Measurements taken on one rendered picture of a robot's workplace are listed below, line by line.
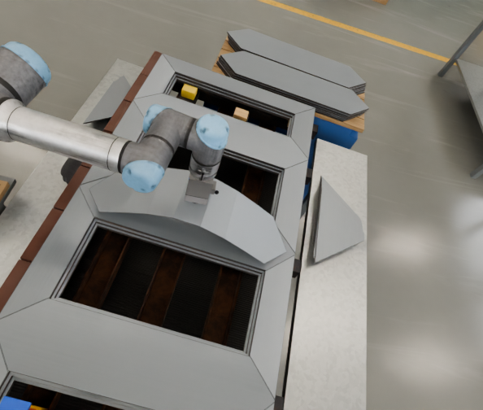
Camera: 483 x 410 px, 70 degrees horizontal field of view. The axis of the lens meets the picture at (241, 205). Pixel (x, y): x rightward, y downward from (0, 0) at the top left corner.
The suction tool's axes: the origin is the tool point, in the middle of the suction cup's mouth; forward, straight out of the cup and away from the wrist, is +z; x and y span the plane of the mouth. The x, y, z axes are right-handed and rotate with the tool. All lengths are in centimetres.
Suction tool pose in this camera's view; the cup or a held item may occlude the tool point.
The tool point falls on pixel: (195, 199)
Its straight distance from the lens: 104.7
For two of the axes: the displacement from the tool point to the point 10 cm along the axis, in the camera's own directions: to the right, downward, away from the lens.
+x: -9.7, -2.0, -1.6
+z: -2.5, 5.2, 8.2
